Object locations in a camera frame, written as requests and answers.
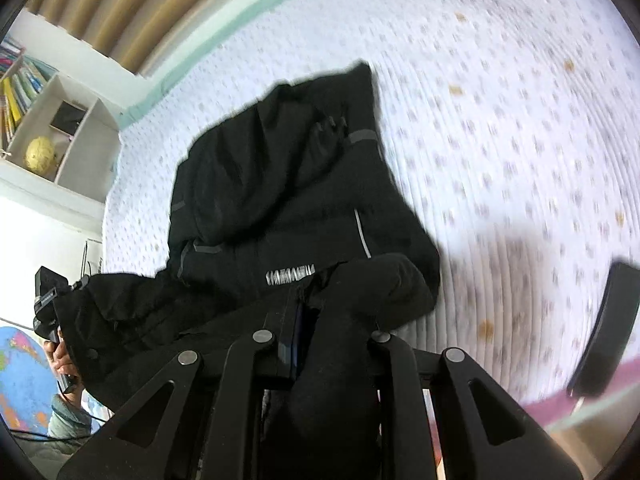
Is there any person's left forearm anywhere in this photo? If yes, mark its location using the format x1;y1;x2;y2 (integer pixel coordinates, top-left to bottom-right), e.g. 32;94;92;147
46;392;105;443

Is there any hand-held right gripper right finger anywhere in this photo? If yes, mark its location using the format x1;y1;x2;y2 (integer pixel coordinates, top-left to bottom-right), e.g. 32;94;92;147
370;330;583;480

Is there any blue world globe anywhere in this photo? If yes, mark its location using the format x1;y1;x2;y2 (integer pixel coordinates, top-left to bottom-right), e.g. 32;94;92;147
0;326;57;442

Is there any person's left hand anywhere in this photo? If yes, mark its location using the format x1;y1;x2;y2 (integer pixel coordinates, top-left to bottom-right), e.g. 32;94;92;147
49;335;80;397

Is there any black hooded jacket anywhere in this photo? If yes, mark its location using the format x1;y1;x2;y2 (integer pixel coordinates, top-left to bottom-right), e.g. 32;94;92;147
55;60;442;480

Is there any row of colourful books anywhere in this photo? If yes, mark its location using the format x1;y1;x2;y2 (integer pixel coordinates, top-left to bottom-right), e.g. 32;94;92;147
0;35;57;153

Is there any black box on shelf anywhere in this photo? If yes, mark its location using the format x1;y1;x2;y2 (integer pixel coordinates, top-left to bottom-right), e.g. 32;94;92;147
50;100;87;137

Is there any floral quilted bed blanket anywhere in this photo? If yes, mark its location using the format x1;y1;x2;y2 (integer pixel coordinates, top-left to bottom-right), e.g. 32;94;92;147
102;0;637;411

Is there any white bookshelf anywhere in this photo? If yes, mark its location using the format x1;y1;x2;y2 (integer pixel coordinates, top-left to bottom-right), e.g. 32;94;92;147
0;10;125;221

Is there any black cable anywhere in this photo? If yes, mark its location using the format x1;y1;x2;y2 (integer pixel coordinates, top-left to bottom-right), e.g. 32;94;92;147
9;400;112;442

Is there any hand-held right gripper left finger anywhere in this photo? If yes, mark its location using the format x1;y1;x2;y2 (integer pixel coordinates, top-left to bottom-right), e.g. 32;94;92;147
57;305;307;480

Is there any yellow globe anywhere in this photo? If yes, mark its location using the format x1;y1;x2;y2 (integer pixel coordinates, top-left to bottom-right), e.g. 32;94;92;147
25;136;64;179

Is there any black flat device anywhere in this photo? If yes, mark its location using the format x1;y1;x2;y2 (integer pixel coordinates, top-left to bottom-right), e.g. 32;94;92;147
566;260;640;402

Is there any pink blanket edge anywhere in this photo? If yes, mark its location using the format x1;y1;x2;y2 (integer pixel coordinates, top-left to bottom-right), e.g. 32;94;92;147
520;360;640;413

